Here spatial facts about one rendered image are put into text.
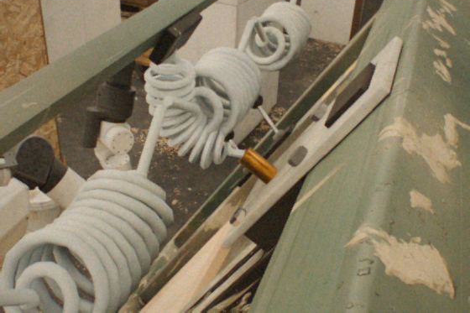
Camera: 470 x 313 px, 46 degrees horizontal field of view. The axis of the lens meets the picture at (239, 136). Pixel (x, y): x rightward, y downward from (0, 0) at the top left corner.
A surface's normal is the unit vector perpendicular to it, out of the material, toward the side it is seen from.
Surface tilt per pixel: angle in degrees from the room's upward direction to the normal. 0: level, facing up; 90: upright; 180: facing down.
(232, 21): 90
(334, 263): 58
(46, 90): 32
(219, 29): 90
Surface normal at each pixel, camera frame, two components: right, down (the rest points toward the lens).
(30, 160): 0.64, -0.21
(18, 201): 0.89, -0.13
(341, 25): -0.43, 0.44
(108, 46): 0.54, -0.62
